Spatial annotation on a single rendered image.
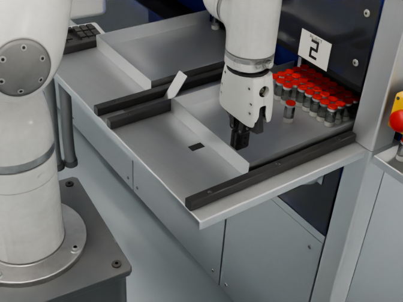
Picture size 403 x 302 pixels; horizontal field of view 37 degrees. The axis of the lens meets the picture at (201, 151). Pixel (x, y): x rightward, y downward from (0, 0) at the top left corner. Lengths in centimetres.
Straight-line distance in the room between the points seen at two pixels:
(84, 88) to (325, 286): 73
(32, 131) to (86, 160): 177
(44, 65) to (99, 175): 181
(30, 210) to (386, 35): 67
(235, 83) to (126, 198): 141
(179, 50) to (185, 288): 88
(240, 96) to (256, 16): 16
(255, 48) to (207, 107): 33
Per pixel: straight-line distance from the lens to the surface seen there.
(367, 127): 121
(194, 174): 109
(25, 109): 83
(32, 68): 71
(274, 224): 156
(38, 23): 71
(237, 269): 181
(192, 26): 164
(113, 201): 237
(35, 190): 87
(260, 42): 97
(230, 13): 98
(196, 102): 128
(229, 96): 106
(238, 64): 99
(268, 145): 118
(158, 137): 118
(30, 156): 83
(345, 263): 143
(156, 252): 217
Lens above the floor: 156
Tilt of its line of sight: 36 degrees down
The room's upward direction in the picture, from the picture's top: 4 degrees clockwise
